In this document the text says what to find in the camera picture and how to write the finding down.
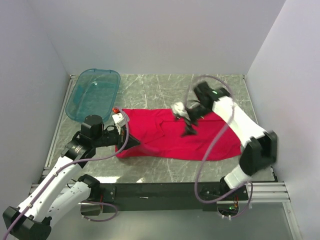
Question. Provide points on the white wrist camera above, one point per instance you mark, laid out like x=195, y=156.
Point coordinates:
x=179, y=111
x=119, y=118

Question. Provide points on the teal translucent plastic bin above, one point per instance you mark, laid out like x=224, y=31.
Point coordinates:
x=94, y=93

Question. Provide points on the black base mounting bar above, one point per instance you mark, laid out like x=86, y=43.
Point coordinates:
x=159, y=197

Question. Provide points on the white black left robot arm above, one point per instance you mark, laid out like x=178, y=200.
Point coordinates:
x=34, y=218

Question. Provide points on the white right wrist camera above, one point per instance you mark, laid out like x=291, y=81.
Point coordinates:
x=179, y=111

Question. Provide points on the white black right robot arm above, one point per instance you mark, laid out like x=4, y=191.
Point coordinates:
x=259, y=147

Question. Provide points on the aluminium left side rail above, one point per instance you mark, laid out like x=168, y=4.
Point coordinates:
x=50, y=154

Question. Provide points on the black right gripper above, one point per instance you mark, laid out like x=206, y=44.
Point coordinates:
x=189, y=131

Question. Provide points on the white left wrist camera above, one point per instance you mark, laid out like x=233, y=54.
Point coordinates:
x=119, y=118

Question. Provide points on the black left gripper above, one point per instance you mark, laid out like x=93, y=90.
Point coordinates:
x=122, y=141

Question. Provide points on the red t shirt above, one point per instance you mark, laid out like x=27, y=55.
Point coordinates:
x=161, y=136

